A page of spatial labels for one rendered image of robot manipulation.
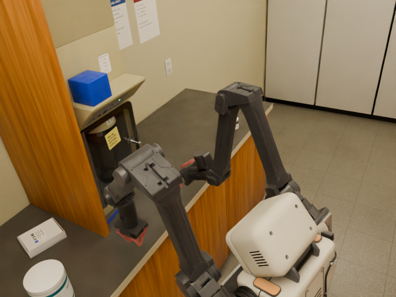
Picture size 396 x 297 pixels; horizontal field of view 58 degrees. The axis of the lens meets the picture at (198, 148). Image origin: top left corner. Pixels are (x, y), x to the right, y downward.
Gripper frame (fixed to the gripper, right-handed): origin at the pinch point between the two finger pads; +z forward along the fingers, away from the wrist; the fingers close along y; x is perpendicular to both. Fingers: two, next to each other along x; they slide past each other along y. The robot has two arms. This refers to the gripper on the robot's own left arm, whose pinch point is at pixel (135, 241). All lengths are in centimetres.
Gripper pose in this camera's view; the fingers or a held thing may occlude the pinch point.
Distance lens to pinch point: 132.9
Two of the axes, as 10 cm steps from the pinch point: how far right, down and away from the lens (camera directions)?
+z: 0.7, 8.3, 5.5
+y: -8.6, -2.2, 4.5
